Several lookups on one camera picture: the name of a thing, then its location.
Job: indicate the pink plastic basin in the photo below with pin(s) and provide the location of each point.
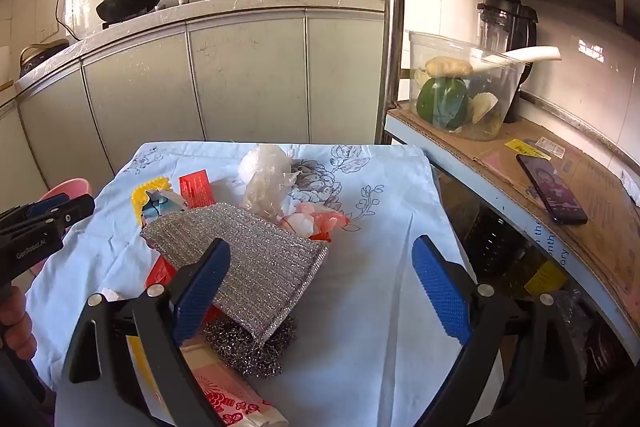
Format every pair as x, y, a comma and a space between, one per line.
70, 187

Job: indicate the brown cardboard sheet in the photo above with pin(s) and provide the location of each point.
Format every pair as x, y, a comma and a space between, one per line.
595, 227

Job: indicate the black smartphone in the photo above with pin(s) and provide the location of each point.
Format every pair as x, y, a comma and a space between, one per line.
550, 189

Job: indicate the grey kitchen cabinet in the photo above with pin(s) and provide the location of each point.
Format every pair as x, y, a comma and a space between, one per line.
245, 72

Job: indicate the potato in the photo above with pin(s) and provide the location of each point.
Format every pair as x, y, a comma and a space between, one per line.
447, 67

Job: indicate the silver mesh scouring cloth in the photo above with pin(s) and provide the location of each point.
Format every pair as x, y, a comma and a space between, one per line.
265, 257

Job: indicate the small red packet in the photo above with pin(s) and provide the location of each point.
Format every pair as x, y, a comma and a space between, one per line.
195, 189

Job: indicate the white crumpled plastic bag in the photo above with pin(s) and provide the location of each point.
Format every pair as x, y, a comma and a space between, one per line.
265, 187

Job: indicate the green bell pepper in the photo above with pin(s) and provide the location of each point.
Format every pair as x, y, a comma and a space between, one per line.
442, 104

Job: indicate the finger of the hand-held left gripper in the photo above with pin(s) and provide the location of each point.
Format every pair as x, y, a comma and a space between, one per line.
47, 205
75, 209

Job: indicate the dark rice cooker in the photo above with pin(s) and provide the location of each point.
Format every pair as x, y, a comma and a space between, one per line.
40, 57

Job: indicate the steel wool scrubber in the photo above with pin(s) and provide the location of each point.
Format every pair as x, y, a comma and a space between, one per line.
245, 357

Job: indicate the pale cabbage piece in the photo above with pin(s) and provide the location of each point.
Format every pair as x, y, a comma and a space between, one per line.
484, 107

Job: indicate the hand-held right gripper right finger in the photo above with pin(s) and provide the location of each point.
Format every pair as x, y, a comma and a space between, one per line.
442, 292

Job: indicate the red white printed packet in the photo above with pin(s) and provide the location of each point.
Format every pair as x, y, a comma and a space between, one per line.
225, 399

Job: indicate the black blender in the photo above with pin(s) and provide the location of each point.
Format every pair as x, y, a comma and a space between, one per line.
512, 19

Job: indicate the orange white plastic bag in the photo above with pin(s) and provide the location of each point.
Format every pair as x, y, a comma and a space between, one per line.
310, 219

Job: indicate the metal storage rack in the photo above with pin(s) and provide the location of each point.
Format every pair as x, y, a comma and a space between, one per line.
393, 32

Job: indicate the blue white wrapper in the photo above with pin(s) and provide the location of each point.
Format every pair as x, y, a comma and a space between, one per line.
161, 208

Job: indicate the white vegetable piece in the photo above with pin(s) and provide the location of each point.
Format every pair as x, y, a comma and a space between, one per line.
421, 79

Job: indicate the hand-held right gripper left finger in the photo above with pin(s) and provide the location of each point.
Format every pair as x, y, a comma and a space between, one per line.
197, 292

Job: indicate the clear plastic container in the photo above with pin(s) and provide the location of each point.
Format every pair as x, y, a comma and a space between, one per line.
500, 79

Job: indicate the person's left hand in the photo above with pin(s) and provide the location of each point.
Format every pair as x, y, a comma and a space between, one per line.
11, 314

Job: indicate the dark bottle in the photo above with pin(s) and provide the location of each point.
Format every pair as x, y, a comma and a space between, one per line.
492, 242

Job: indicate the yellow labelled container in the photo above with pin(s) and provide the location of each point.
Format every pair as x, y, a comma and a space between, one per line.
546, 278

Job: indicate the light blue floral cloth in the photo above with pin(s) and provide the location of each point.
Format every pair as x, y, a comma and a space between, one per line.
360, 307

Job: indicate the white ladle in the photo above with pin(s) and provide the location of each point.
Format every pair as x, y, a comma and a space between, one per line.
530, 53

